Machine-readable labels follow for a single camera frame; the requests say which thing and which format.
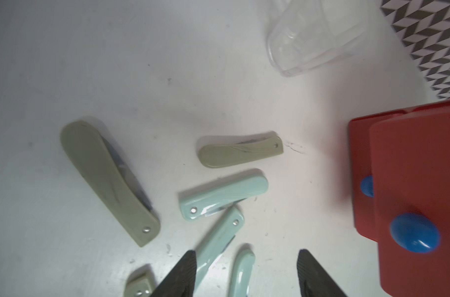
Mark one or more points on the mint knife middle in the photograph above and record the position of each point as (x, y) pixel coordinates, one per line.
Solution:
(216, 242)

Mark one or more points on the red drawer cabinet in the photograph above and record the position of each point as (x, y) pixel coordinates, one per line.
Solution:
(358, 131)

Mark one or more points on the mint knife right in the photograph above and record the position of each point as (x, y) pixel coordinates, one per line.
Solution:
(241, 273)

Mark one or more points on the mint knife upper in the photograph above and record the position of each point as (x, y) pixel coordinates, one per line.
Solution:
(209, 201)

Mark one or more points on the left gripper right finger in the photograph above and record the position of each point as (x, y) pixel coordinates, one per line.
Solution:
(314, 281)

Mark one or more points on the red top drawer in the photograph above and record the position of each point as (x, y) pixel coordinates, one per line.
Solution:
(411, 175)

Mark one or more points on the clear plastic cup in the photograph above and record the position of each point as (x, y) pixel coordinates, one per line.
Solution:
(311, 34)

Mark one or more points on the mint knife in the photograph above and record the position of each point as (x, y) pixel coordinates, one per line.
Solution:
(209, 201)
(241, 273)
(216, 242)

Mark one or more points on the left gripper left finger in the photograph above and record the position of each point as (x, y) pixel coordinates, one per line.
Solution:
(180, 282)

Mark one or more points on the olive knife top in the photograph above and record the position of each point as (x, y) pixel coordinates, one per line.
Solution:
(228, 155)

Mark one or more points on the olive knife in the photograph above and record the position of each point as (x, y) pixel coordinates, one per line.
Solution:
(142, 286)
(109, 176)
(228, 155)

